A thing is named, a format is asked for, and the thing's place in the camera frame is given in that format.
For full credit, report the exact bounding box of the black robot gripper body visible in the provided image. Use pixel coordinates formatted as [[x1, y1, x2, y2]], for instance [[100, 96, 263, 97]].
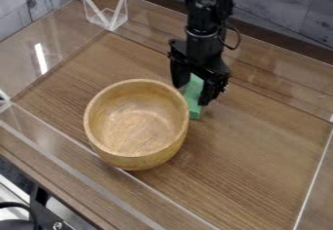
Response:
[[166, 27, 233, 91]]

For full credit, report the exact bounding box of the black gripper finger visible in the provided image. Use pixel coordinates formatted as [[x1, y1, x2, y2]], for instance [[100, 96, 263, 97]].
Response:
[[170, 59, 191, 89], [198, 76, 227, 106]]

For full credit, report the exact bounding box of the green rectangular stick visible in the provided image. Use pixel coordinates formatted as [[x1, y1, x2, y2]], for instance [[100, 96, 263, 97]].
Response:
[[182, 74, 203, 120]]

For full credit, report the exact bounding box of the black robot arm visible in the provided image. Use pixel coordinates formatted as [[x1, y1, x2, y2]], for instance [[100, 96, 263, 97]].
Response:
[[167, 0, 233, 106]]

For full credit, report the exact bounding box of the round wooden bowl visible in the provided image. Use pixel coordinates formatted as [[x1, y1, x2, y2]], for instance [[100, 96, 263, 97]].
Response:
[[83, 79, 189, 171]]

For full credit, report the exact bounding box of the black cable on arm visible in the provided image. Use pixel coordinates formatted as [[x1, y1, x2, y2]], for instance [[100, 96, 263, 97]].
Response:
[[218, 25, 242, 52]]

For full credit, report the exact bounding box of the clear acrylic tray wall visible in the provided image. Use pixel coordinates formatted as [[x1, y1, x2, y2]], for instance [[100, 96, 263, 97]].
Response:
[[0, 0, 333, 230]]

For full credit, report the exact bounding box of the black table frame bracket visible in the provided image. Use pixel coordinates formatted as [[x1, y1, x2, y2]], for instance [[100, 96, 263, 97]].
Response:
[[29, 185, 72, 230]]

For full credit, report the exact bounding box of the black cable under table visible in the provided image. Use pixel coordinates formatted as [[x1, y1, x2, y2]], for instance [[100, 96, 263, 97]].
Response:
[[0, 201, 37, 230]]

